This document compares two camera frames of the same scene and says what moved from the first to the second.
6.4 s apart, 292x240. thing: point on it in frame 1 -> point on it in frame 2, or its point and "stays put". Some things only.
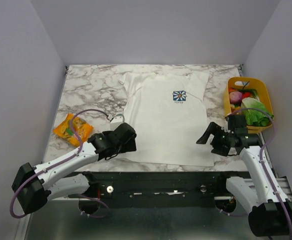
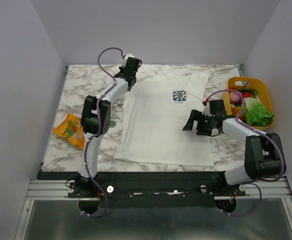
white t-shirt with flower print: x=169 y=114 stays put
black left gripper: x=129 y=146 -> x=120 y=69
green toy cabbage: x=255 y=117 stays put
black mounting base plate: x=155 y=189 stays put
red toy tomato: x=246 y=94 stays put
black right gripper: x=215 y=141 -> x=200 y=122
